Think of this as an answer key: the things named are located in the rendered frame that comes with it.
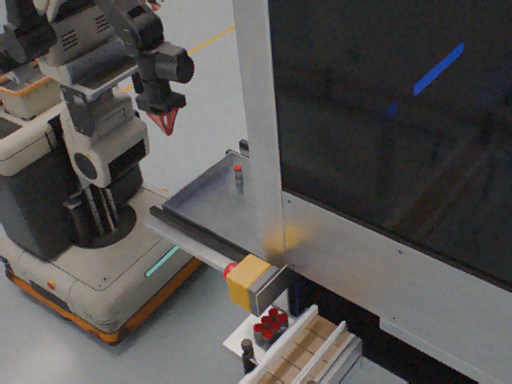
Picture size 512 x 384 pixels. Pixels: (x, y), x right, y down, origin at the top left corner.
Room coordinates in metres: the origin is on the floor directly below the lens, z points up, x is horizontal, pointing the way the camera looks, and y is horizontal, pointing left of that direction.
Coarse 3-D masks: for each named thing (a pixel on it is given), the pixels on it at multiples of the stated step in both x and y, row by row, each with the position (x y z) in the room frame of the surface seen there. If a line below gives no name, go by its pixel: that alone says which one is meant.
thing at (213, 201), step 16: (224, 160) 1.26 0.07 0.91; (240, 160) 1.26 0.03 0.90; (208, 176) 1.21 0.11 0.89; (224, 176) 1.22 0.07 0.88; (192, 192) 1.17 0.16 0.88; (208, 192) 1.16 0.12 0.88; (224, 192) 1.15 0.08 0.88; (240, 192) 1.15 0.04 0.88; (176, 208) 1.11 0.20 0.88; (192, 208) 1.10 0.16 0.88; (208, 208) 1.10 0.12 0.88; (224, 208) 1.09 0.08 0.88; (240, 208) 1.08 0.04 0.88; (192, 224) 1.03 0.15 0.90; (208, 224) 1.04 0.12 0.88; (224, 224) 1.03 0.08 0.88; (240, 224) 1.03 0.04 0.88; (256, 224) 1.02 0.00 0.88; (224, 240) 0.95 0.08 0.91; (240, 240) 0.97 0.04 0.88; (256, 240) 0.97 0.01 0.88; (256, 256) 0.89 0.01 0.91
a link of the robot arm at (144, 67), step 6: (144, 54) 1.13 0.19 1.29; (138, 60) 1.12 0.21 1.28; (144, 60) 1.11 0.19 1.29; (150, 60) 1.11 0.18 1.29; (138, 66) 1.13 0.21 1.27; (144, 66) 1.11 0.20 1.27; (150, 66) 1.11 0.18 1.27; (144, 72) 1.12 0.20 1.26; (150, 72) 1.11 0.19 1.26; (144, 78) 1.12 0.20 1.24; (150, 78) 1.11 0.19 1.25; (156, 78) 1.12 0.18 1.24
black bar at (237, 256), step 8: (152, 208) 1.10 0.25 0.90; (160, 216) 1.07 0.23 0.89; (168, 216) 1.06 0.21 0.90; (176, 224) 1.04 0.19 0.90; (184, 224) 1.03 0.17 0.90; (184, 232) 1.02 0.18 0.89; (192, 232) 1.00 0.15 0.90; (200, 232) 1.00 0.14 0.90; (200, 240) 0.98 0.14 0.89; (208, 240) 0.97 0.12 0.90; (216, 240) 0.96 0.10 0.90; (216, 248) 0.95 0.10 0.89; (224, 248) 0.93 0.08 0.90; (232, 248) 0.93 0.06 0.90; (232, 256) 0.91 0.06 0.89; (240, 256) 0.90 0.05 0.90
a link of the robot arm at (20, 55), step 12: (12, 0) 1.36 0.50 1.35; (24, 0) 1.37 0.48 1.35; (12, 12) 1.37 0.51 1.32; (24, 12) 1.36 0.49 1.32; (36, 12) 1.39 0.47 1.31; (12, 24) 1.36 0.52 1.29; (24, 24) 1.36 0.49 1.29; (48, 24) 1.42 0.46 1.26; (12, 36) 1.35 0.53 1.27; (24, 36) 1.36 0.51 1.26; (12, 48) 1.37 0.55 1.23; (24, 48) 1.34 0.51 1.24; (24, 60) 1.35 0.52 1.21
